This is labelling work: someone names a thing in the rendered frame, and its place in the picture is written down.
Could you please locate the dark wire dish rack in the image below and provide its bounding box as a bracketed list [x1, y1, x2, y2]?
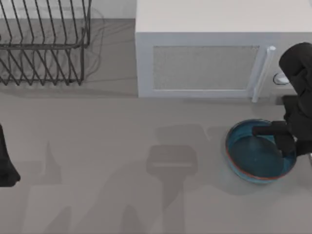
[0, 0, 93, 86]

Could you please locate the microwave door with mesh window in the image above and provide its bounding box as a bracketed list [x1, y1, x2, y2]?
[136, 32, 267, 98]

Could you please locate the white microwave knob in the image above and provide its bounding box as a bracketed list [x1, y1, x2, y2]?
[273, 72, 291, 85]

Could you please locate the pale microwave oven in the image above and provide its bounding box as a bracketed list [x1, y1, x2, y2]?
[135, 0, 312, 103]

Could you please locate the blue bowl with orange rim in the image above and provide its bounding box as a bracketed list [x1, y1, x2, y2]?
[225, 118, 297, 184]

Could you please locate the white microwave door handle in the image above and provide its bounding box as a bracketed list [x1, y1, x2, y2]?
[251, 45, 276, 103]

